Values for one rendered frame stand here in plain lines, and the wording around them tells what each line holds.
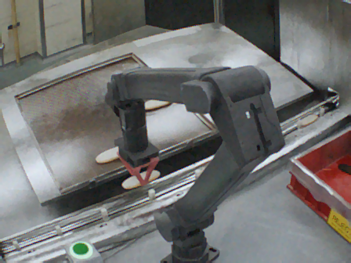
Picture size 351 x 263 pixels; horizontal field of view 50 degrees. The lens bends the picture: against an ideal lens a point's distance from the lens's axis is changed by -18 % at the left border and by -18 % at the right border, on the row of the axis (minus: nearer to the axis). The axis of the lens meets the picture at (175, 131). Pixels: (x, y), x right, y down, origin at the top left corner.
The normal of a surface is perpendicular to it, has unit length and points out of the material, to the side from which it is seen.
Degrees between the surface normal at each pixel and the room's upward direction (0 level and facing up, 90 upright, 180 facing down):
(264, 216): 0
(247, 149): 56
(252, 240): 0
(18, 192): 0
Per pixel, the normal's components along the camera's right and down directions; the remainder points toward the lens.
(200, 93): -0.87, 0.29
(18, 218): -0.04, -0.85
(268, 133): 0.39, -0.11
